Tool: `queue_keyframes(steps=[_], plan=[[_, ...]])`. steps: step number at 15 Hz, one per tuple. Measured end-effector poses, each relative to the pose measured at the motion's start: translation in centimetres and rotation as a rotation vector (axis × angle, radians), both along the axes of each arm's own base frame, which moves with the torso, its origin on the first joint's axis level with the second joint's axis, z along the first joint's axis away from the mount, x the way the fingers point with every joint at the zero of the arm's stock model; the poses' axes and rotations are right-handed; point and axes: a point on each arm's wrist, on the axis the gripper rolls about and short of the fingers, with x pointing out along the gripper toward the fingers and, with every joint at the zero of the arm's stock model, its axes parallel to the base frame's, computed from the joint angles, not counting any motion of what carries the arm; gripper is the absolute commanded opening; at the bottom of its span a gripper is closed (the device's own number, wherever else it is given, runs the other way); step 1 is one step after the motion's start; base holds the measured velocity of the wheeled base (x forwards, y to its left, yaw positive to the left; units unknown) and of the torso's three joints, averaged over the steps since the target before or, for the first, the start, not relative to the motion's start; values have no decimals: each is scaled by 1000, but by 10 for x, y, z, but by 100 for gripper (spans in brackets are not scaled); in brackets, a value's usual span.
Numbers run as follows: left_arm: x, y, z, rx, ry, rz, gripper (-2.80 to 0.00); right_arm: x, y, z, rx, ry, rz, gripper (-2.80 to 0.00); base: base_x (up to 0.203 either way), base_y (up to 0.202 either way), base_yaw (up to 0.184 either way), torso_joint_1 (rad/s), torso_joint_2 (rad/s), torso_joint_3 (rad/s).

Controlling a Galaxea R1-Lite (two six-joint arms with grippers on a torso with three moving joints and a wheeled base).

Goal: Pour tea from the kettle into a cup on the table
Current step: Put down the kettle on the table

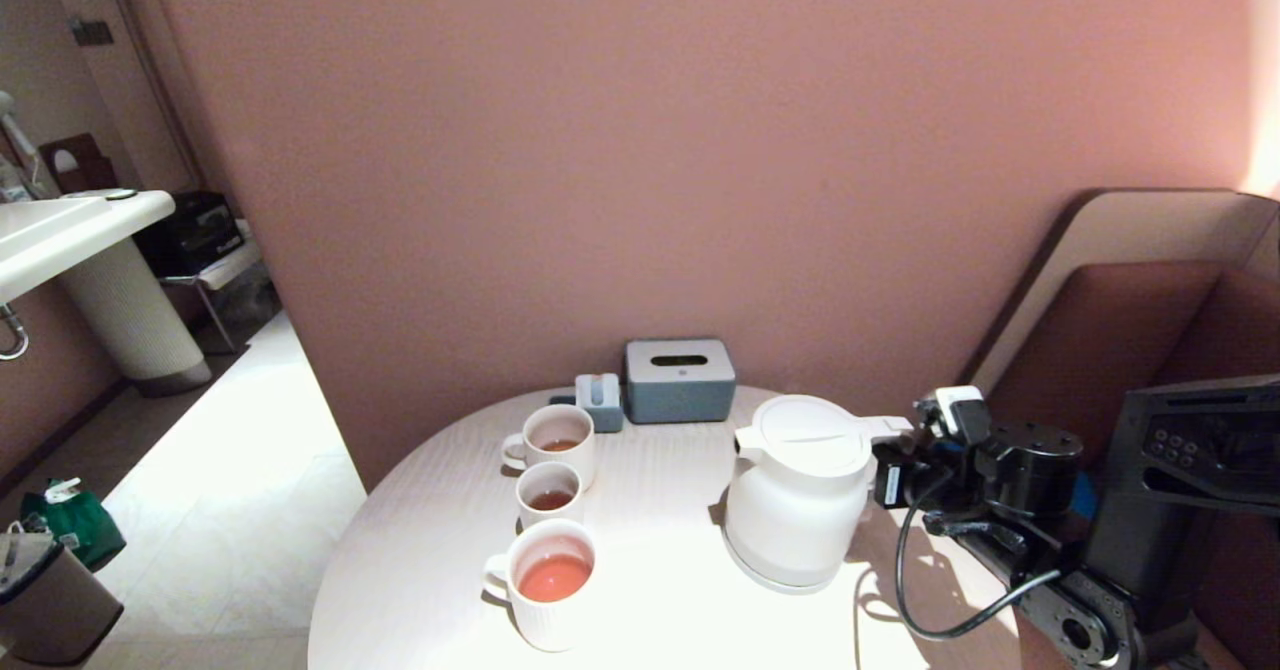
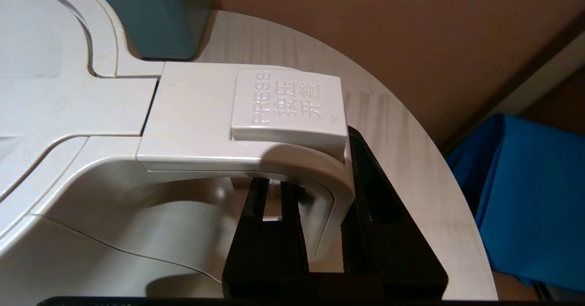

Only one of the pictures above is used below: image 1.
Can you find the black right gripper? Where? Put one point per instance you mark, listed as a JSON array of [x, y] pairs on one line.
[[1030, 475]]

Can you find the white electric kettle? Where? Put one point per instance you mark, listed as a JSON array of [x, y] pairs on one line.
[[800, 495]]

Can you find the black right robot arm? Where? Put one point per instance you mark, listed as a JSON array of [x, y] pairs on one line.
[[1170, 520]]

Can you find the round white kettle base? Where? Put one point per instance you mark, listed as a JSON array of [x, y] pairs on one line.
[[785, 582]]

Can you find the blue cushion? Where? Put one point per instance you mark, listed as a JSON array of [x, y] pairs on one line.
[[1088, 500]]

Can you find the grey-blue tissue box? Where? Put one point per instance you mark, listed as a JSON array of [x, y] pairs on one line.
[[680, 395]]

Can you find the small grey-blue holder box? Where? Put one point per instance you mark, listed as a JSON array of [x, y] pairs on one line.
[[600, 415]]

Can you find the medium white ribbed mug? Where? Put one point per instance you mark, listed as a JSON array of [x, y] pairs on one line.
[[585, 460]]

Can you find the beige leaning board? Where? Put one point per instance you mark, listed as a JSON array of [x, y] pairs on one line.
[[1130, 230]]

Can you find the small white mug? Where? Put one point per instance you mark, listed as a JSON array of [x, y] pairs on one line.
[[530, 518]]

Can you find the large white ribbed mug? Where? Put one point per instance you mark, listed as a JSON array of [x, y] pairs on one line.
[[550, 620]]

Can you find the black box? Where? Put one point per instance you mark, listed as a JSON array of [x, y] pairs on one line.
[[195, 235]]

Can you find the green bag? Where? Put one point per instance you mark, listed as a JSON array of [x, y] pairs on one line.
[[85, 530]]

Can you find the round dish on counter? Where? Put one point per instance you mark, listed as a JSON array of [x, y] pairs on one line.
[[122, 194]]

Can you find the brown trash bin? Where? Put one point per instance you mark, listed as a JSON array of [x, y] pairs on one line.
[[55, 610]]

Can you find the beige door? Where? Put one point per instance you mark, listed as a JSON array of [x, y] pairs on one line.
[[130, 100]]

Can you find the white sink counter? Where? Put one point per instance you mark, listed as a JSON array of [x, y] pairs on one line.
[[60, 240]]

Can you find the chrome drain pipe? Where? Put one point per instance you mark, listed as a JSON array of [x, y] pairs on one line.
[[12, 322]]

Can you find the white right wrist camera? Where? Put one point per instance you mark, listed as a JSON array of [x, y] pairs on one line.
[[960, 410]]

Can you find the white ribbed pedestal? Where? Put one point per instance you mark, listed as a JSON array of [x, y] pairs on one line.
[[130, 320]]

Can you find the brown wall tissue holder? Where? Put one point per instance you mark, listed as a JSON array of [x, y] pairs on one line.
[[90, 170]]

